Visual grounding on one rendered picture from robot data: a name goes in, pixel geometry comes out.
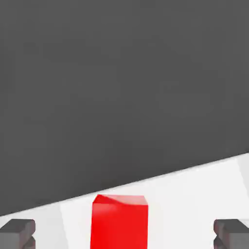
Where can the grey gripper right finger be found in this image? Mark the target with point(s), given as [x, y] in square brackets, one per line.
[233, 234]

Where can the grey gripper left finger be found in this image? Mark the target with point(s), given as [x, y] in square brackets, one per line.
[15, 233]

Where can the small red cube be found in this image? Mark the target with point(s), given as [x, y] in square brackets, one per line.
[119, 223]

